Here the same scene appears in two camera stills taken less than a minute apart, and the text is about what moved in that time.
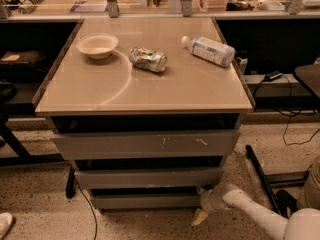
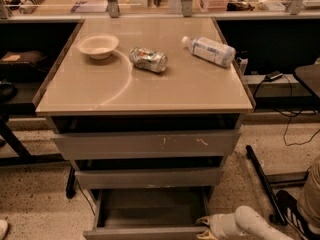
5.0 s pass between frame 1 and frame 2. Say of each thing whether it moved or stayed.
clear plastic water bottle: stayed
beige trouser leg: stayed
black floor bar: stayed
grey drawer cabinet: stayed
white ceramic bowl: stayed
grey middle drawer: stayed
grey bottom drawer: moved
